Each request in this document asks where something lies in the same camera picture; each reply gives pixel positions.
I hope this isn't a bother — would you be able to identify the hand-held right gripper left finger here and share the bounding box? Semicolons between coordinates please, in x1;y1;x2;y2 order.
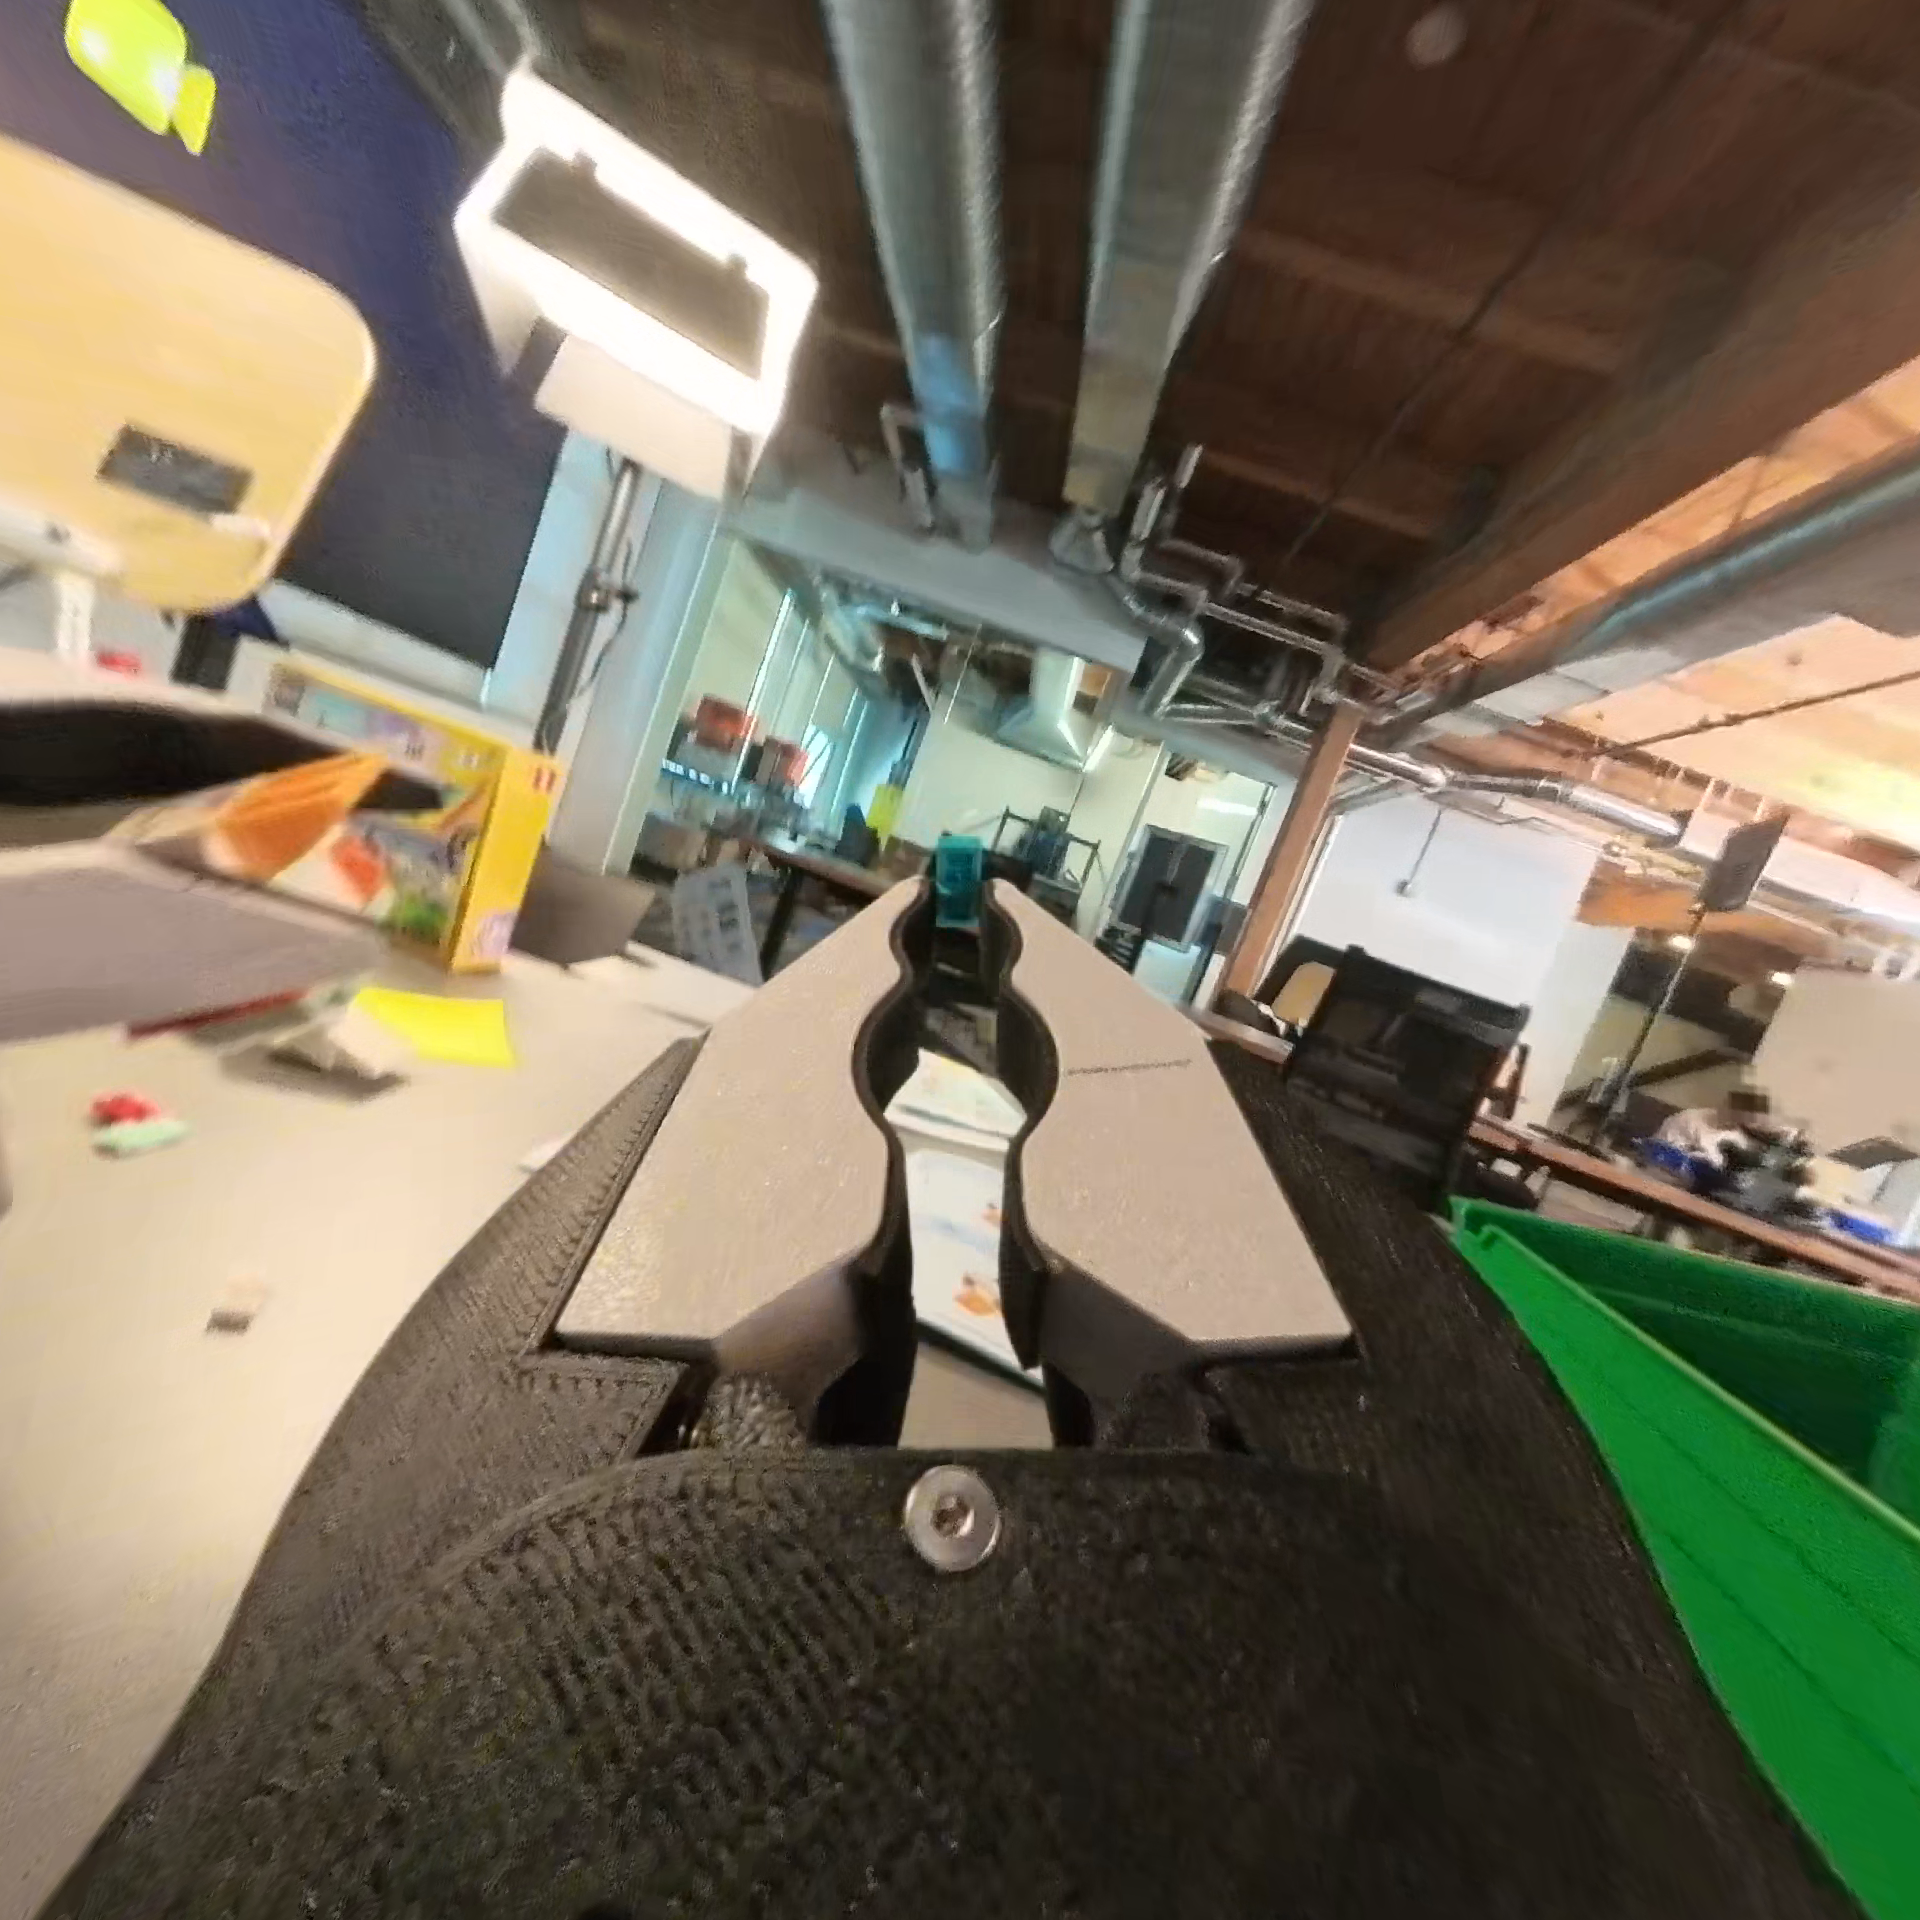
550;877;922;1450

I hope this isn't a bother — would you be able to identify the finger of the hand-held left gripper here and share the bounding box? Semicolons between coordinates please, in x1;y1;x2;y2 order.
0;646;437;812
0;849;389;1041

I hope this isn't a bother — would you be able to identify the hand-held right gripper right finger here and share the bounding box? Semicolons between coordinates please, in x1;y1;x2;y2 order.
982;883;1356;1450

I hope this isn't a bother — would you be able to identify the lego instruction booklet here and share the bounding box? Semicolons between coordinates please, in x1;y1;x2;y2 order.
885;1049;1052;1385

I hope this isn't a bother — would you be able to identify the yellow lego set box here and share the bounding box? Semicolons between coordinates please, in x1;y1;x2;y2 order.
134;668;564;977

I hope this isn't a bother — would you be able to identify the black chair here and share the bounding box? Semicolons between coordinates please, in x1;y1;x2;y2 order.
1283;945;1532;1203

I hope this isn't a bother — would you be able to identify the yellow paper note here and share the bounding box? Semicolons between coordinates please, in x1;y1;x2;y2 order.
351;986;519;1069

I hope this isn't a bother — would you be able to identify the light wooden tabletop with label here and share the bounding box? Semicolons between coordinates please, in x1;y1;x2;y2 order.
0;136;378;614

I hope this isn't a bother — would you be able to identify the long wooden background table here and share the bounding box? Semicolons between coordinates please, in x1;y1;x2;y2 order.
1470;1110;1920;1298

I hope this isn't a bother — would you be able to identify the light stand pole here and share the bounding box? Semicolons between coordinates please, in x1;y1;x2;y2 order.
540;451;647;752

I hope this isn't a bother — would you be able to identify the black speaker on stand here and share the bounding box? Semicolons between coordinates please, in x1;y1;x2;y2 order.
1702;817;1787;916

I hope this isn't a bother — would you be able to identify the green plastic bin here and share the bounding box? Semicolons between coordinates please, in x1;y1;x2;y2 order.
1446;1197;1920;1920

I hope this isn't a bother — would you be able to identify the white panel light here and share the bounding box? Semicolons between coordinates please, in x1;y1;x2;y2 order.
454;67;819;496

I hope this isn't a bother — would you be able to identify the wooden support post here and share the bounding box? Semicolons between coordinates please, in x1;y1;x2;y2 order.
1223;698;1367;1000

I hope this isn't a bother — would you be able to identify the silver ventilation duct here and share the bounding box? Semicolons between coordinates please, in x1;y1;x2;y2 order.
823;0;1004;536
1062;0;1315;520

